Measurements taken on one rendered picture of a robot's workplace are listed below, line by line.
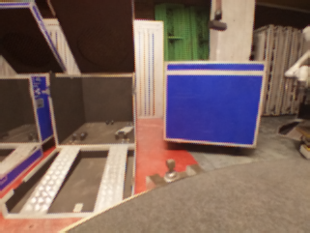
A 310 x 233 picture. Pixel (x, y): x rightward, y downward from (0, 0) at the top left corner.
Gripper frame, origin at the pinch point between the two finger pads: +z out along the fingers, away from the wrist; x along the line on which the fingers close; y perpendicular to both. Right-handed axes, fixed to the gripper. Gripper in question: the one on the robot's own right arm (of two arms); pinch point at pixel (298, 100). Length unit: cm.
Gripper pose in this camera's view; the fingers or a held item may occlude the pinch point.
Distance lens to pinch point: 245.5
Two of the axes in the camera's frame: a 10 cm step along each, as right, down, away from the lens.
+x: 3.9, -2.1, 9.0
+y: 9.2, 0.9, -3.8
